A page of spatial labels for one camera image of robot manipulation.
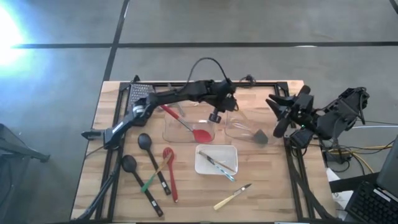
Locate black plastic ladle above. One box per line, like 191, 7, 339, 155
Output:
137, 133, 172, 197
121, 154, 165, 218

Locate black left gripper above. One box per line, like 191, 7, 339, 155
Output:
210, 82, 239, 124

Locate white cable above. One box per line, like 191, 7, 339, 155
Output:
351, 125, 398, 130

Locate white paper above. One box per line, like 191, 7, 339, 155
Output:
326, 167, 354, 211

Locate yellow cable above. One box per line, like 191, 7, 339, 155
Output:
328, 145, 394, 174

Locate red slotted spoon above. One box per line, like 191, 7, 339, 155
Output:
162, 146, 180, 203

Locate white rectangular tray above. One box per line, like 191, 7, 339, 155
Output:
195, 144, 239, 175

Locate metal tweezers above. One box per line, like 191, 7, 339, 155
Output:
201, 154, 236, 182

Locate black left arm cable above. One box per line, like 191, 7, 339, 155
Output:
186, 57, 233, 91

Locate black aluminium frame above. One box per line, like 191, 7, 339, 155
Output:
74, 81, 336, 223

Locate metal box grater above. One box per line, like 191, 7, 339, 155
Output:
127, 83, 155, 108

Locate grey turner wooden handle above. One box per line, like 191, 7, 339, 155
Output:
238, 110, 269, 146

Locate black side stand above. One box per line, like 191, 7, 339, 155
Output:
328, 172, 381, 194

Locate black laptop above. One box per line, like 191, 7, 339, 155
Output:
345, 135, 398, 224

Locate cream handled knife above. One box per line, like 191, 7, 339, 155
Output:
213, 183, 253, 211

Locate red spatula metal handle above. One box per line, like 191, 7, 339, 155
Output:
160, 104, 215, 144

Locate wooden spoon green handle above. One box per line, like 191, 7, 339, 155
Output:
141, 154, 172, 193

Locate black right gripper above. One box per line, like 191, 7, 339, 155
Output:
266, 85, 315, 138

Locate clear plastic container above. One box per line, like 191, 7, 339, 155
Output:
162, 108, 216, 144
224, 108, 278, 146

